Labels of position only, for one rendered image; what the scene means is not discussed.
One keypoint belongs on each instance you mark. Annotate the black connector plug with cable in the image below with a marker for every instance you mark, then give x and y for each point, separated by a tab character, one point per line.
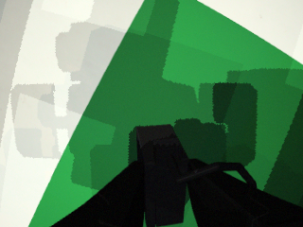
166	174

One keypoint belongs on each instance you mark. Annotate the green circuit board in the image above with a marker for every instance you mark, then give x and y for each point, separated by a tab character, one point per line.
228	95

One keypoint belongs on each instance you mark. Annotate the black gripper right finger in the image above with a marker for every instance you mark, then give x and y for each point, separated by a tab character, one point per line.
219	200

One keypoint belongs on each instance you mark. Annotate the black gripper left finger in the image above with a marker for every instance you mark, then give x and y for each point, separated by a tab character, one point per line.
120	203

